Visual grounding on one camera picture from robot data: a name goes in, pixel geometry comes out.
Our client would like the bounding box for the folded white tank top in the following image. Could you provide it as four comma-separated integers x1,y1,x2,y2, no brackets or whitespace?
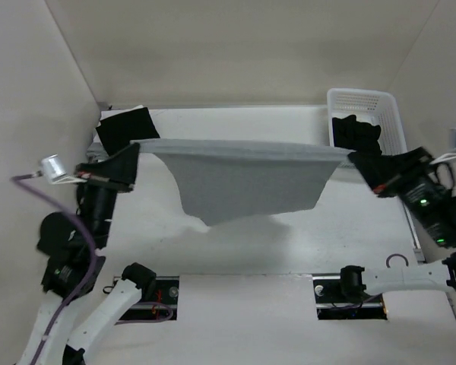
97,105,144,126

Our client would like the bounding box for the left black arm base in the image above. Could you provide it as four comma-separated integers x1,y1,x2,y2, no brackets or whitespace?
119,276,179,323

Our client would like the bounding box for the grey tank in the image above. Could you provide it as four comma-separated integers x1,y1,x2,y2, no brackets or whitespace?
86,142,109,163
139,139,349,226

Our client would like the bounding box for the folded grey tank top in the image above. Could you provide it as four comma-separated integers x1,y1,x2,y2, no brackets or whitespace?
86,142,109,163

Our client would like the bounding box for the folded black tank top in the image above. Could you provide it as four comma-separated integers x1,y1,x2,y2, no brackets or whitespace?
96,106,160,156

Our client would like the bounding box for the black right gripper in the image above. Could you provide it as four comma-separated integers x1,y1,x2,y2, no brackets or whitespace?
346,143,456,244

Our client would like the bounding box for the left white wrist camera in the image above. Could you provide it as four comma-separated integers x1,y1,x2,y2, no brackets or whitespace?
40,154,78,185

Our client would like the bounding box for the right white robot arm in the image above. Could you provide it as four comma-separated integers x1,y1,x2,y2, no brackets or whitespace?
337,148,456,303

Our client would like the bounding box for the silver table rail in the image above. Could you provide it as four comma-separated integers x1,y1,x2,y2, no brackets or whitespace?
62,101,109,275

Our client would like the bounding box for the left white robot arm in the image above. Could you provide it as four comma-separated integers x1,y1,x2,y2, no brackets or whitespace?
11,143,157,364

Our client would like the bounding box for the black tank top in basket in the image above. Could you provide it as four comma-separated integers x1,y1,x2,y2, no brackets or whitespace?
331,115,382,155

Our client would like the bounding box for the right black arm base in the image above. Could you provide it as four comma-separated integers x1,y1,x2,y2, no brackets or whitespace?
312,275,388,320

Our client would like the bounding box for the white plastic basket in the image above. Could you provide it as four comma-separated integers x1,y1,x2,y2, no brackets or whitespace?
327,88,407,155

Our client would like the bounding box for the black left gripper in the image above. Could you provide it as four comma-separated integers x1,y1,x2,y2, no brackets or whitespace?
75,141,143,246

